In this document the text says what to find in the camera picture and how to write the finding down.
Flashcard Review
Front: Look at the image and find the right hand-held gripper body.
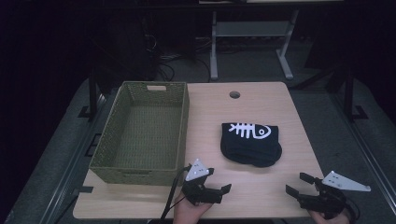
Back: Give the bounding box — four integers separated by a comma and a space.
298, 170, 373, 219

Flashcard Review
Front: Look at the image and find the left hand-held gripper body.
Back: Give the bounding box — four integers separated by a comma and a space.
181, 158, 223, 206

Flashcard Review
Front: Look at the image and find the black cloth with fishbone print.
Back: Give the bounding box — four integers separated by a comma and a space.
219, 122, 283, 168

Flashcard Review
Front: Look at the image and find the green woven basket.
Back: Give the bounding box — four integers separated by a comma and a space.
89, 80, 191, 187

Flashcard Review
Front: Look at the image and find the person's right hand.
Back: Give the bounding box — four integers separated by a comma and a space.
307, 208, 352, 224

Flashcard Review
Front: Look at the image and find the person's left hand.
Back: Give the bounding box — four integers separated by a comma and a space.
173, 191, 214, 224

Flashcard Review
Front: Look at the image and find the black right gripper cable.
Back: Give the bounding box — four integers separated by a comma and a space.
345, 198, 361, 224

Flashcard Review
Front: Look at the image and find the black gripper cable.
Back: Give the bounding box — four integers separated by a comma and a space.
345, 198, 361, 224
160, 164, 191, 220

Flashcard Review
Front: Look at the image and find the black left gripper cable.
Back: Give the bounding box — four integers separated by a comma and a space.
160, 164, 191, 220

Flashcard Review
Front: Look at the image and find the black metal stand post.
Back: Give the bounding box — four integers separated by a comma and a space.
342, 66, 370, 123
78, 66, 106, 123

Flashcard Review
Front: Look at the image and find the tangle of floor cables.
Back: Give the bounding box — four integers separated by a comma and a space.
146, 34, 213, 82

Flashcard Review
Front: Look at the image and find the black table edge bracket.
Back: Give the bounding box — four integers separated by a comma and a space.
74, 185, 94, 195

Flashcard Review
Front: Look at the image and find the grey metal desk frame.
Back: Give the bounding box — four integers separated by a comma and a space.
209, 8, 301, 81

